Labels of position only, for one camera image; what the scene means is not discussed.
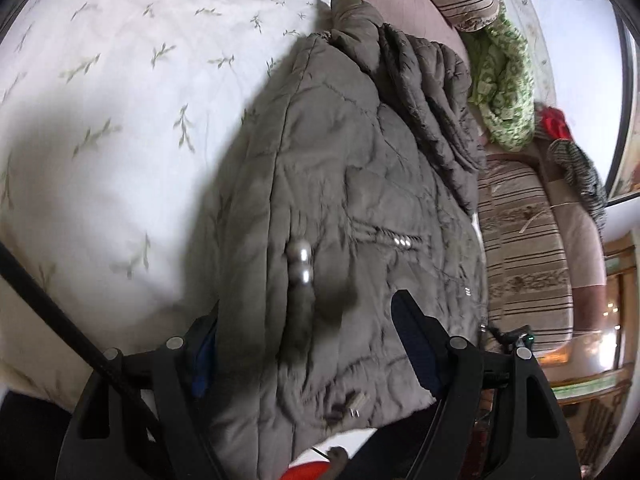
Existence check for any pink folded blanket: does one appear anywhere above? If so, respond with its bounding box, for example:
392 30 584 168
324 0 490 146

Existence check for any black cable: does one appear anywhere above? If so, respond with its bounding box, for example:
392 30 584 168
0 242 109 371

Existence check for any olive quilted hooded jacket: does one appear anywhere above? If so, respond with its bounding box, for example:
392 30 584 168
209 0 487 479

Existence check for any red cloth item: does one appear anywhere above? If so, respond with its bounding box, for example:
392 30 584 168
536 106 573 141

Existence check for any striped floral pillow right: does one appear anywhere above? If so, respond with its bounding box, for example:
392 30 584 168
478 159 574 356

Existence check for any dark checkered garment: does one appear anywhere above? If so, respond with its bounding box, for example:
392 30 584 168
548 139 608 234

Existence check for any green white patterned blanket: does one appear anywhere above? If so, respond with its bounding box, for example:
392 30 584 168
462 0 535 152

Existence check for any white leaf-print bed quilt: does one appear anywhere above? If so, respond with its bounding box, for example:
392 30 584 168
0 0 342 401

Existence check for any pink brown cushion right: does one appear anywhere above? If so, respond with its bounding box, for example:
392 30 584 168
487 144 606 338

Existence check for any framed picture on wall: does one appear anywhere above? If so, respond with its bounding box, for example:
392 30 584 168
605 11 639 206

